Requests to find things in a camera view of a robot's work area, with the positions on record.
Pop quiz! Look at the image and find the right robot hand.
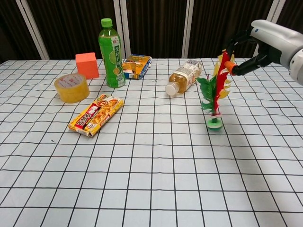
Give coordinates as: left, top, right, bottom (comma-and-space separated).
225, 19, 303, 76

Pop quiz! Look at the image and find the red yellow green toy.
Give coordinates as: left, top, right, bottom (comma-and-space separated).
195, 49, 236, 131

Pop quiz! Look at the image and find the amber tea bottle white cap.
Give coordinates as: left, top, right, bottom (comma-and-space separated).
165, 59, 203, 96

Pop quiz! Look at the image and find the blue and orange snack box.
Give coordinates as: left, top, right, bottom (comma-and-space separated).
121, 54, 152, 80

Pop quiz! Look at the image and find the checkered tablecloth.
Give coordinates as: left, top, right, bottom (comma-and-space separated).
0, 57, 303, 227

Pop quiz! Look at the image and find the green tea bottle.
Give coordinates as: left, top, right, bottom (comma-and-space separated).
98, 18, 126, 88

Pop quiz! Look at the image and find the orange foam cube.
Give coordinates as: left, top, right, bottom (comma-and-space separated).
75, 52, 99, 80

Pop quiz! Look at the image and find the yellow curry box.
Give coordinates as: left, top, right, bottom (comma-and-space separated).
68, 94, 125, 138

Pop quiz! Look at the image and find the clear packing tape roll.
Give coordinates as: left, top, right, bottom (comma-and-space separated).
54, 73, 90, 104

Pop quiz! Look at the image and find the white folding screen frame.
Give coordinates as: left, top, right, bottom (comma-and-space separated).
14, 0, 282, 60

